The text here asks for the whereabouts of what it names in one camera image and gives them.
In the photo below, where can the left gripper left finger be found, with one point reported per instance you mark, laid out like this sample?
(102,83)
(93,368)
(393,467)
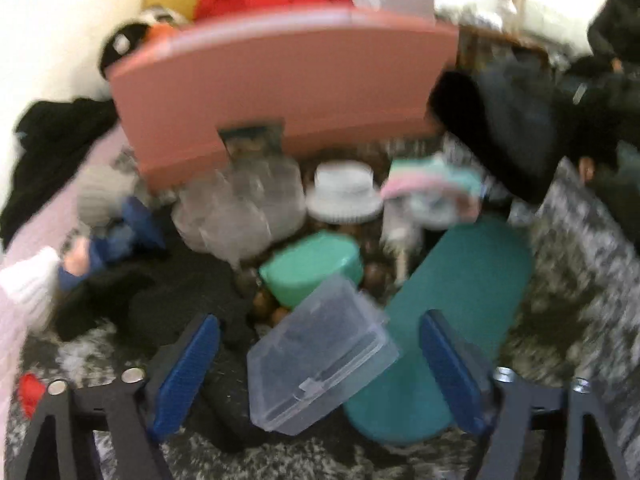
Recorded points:
(177,373)

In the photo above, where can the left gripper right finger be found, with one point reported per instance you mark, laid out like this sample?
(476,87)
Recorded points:
(461,371)

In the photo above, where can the teal glasses case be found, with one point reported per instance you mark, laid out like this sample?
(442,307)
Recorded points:
(476,275)

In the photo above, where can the clear plastic box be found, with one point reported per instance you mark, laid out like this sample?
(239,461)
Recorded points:
(329,348)

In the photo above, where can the red paper piece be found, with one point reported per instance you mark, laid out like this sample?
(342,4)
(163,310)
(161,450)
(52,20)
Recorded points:
(30,391)

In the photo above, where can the blue doll figure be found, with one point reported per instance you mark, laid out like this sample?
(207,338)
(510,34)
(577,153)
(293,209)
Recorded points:
(135,228)

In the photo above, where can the green oval case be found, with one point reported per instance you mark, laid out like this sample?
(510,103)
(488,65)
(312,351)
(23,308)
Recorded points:
(296,271)

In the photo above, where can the pastel striped cloth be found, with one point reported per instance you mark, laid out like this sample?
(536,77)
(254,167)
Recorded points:
(434,193)

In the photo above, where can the clear plastic jar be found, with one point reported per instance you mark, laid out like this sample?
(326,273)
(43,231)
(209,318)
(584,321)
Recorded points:
(238,213)

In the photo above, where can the grey sock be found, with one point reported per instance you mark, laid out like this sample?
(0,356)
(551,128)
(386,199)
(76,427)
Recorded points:
(101,192)

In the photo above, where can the black clothing pile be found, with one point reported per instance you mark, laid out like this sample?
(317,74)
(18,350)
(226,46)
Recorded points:
(55,138)

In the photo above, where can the pink cardboard box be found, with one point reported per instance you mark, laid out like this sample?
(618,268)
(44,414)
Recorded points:
(333,75)

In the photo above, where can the panda plush toy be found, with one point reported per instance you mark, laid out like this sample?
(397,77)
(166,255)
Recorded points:
(150,23)

